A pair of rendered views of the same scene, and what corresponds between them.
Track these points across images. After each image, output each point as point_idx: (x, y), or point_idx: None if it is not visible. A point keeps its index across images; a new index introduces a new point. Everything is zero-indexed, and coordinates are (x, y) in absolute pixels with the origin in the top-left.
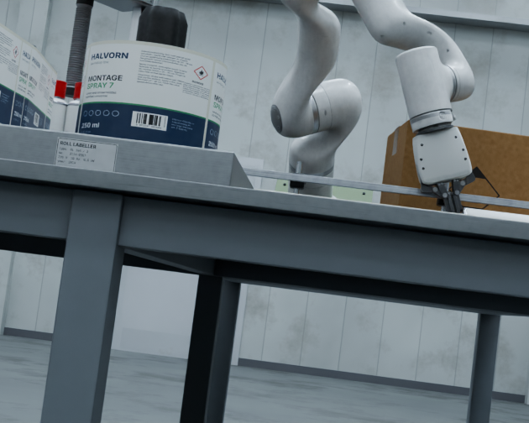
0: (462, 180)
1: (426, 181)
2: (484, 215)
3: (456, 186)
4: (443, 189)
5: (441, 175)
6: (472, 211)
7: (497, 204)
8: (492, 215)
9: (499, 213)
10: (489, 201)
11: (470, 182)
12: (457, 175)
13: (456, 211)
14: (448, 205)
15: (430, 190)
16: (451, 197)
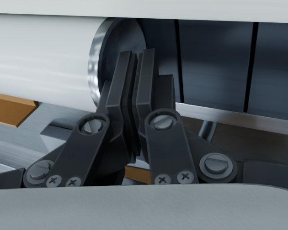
0: (35, 184)
1: None
2: (33, 36)
3: (82, 148)
4: (162, 146)
5: (153, 215)
6: (70, 49)
7: None
8: (10, 38)
9: None
10: (13, 150)
11: (3, 172)
12: (34, 193)
13: (132, 62)
14: (157, 94)
15: (250, 168)
16: (134, 107)
